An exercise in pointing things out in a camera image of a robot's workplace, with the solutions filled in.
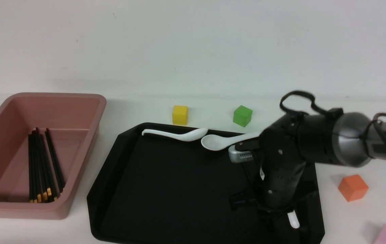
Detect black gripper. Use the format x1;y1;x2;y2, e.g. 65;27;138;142
230;117;315;213

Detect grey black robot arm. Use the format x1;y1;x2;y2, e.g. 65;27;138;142
230;108;386;213

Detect black chopsticks bundle yellow tips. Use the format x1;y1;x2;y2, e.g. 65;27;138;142
27;127;66;203

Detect green cube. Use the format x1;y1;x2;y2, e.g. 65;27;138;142
232;105;253;127

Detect white ceramic spoon top middle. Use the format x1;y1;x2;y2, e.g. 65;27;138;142
201;131;261;151

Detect white ceramic spoon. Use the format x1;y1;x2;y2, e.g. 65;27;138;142
142;128;209;142
287;210;300;229
201;131;261;151

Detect white ceramic spoon front right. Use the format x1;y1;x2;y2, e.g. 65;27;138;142
287;210;300;229

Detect orange cube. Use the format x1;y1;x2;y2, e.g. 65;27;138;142
338;174;369;202

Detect white ceramic spoon far left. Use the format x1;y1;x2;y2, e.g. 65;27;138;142
142;128;209;142

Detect yellow cube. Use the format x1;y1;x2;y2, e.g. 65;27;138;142
172;105;188;126

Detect black plastic tray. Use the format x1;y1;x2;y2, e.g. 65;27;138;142
87;123;325;244

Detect pink plastic bin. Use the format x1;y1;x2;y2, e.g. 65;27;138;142
0;93;107;220

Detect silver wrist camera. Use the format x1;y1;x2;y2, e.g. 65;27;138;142
228;145;257;164

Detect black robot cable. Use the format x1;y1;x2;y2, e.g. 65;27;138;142
279;90;386;177

